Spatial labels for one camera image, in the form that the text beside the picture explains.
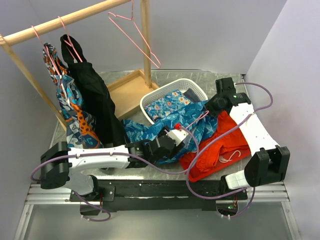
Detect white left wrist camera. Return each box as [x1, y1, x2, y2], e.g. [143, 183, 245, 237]
[165, 123, 189, 147]

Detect red plastic tray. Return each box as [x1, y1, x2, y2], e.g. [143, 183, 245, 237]
[189, 149, 251, 182]

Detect orange blue patterned shorts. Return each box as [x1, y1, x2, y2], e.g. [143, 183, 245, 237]
[42, 42, 114, 149]

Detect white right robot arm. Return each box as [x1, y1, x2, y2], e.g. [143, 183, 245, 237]
[204, 77, 291, 200]

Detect black sport shorts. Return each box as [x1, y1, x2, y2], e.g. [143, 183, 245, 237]
[61, 45, 129, 147]

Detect wooden clothes rack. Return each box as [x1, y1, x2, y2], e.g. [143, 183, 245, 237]
[0, 0, 143, 134]

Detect empty pink wire hanger rear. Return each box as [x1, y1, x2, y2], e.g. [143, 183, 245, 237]
[107, 0, 161, 69]

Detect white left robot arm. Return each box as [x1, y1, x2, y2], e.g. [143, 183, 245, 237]
[39, 126, 189, 201]

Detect blue shark print shorts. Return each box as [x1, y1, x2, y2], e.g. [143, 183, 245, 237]
[121, 99, 219, 165]

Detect white perforated plastic basket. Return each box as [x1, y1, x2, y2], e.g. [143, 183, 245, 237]
[139, 78, 208, 125]

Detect dark navy folded garment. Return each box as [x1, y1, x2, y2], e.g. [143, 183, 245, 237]
[183, 88, 207, 103]

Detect blue floral shorts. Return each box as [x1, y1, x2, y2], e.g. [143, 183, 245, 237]
[144, 89, 193, 122]

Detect pink wire hanger far left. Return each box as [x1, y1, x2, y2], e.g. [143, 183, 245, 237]
[31, 25, 61, 75]

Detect pink wire hanger front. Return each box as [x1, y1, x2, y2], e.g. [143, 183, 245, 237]
[186, 110, 209, 129]

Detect pink wire hanger with black shorts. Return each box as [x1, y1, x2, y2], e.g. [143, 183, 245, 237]
[58, 16, 87, 63]

